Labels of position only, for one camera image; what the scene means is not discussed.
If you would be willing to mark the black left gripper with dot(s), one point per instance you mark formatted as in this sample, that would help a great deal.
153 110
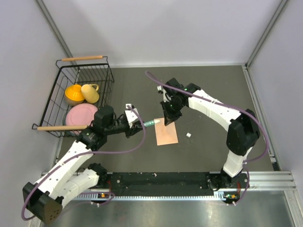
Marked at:
136 127

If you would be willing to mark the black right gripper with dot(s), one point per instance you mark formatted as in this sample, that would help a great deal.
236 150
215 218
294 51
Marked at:
169 117

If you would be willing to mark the white green glue stick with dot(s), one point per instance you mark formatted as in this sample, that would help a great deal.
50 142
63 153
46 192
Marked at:
151 123

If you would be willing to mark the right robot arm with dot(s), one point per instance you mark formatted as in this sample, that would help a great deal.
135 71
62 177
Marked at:
242 131

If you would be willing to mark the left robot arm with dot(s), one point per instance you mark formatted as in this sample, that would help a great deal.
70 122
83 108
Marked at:
48 196

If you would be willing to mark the pink plate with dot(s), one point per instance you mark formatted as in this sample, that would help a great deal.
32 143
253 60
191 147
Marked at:
82 114

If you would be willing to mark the yellow mug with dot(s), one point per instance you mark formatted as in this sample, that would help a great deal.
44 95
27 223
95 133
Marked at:
90 93

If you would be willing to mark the orange bowl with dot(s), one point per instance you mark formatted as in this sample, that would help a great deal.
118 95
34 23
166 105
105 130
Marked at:
73 95

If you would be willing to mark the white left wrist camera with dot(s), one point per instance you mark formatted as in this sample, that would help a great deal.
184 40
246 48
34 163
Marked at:
131 114

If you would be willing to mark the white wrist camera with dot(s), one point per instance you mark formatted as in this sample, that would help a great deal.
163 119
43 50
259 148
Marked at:
161 90
131 114

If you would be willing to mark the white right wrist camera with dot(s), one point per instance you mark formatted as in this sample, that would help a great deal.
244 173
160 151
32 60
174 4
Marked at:
161 90

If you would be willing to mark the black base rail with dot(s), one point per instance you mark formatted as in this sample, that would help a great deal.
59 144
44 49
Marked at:
167 186

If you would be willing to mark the black wire basket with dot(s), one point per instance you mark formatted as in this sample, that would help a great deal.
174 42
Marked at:
82 70

